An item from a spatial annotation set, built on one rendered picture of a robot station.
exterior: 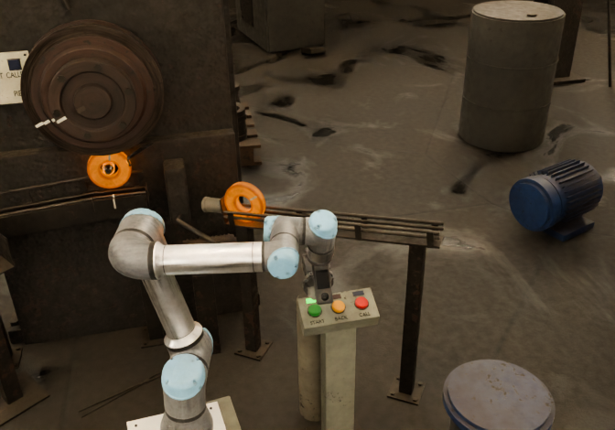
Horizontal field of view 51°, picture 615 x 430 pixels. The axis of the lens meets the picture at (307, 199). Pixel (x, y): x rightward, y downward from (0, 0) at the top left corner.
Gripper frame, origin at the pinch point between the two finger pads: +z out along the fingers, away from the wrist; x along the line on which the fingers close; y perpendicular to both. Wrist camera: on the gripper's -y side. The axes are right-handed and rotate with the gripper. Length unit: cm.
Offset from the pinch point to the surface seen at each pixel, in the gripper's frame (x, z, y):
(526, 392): -57, 12, -35
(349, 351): -10.2, 20.2, -8.7
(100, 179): 64, 15, 74
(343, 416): -9, 47, -19
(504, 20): -170, 53, 207
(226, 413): 30.2, 32.9, -15.9
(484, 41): -162, 70, 210
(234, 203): 17, 16, 55
